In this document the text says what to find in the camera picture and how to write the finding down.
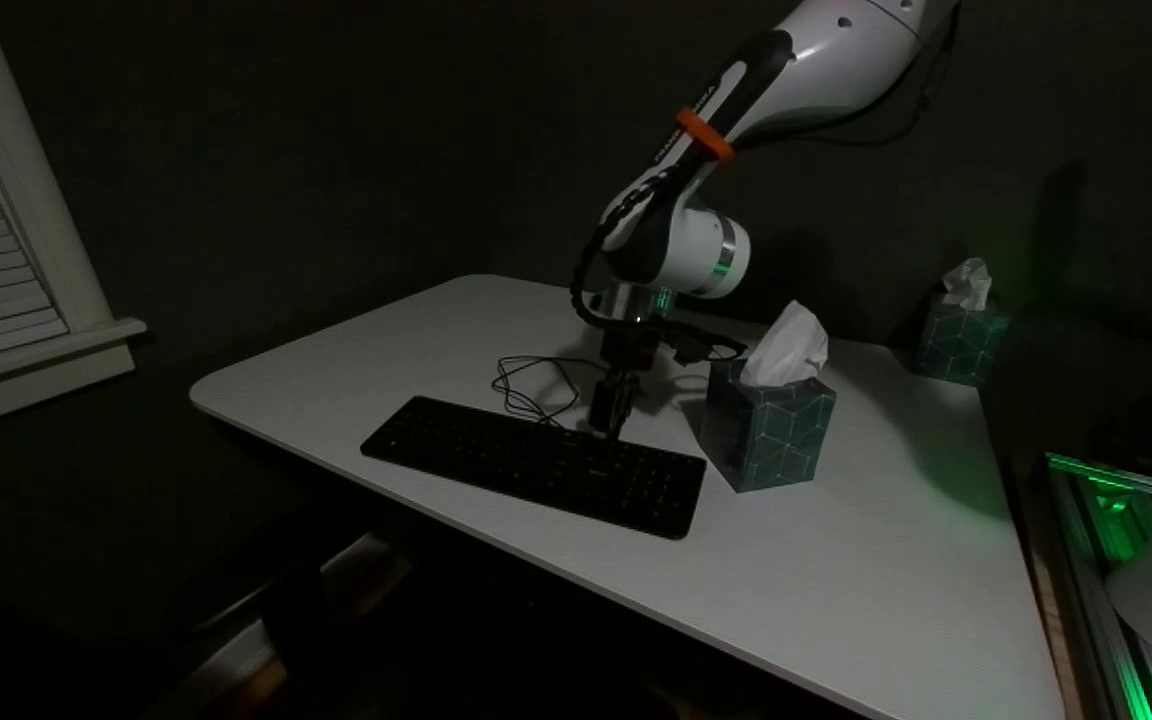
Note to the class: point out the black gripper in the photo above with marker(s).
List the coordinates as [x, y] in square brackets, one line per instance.
[631, 349]

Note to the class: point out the black computer keyboard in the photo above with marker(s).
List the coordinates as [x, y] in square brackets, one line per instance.
[551, 467]

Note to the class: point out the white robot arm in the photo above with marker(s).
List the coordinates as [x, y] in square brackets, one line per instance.
[654, 242]

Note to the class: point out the green patterned tissue box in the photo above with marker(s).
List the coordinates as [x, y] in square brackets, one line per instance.
[771, 411]

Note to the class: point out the green lit metal rail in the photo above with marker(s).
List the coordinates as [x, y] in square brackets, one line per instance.
[1085, 522]

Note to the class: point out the white window frame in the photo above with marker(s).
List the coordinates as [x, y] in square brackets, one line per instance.
[97, 340]

